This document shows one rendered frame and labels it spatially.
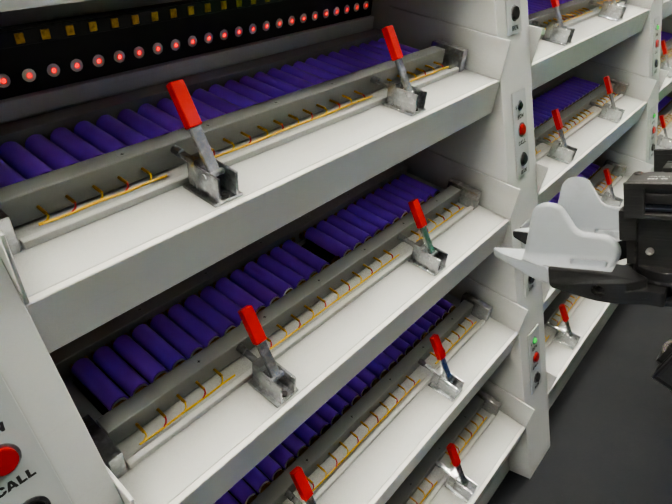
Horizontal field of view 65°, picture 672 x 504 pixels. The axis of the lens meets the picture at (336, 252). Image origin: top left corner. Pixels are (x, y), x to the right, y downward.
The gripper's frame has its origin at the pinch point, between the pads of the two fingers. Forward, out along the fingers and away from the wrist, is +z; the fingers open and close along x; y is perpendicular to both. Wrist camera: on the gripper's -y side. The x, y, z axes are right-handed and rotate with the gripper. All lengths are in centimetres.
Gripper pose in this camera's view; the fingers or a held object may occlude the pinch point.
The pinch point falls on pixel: (521, 251)
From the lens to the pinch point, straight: 45.1
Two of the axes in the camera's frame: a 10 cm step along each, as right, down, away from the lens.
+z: -7.2, -1.0, 6.8
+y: -2.2, -9.0, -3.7
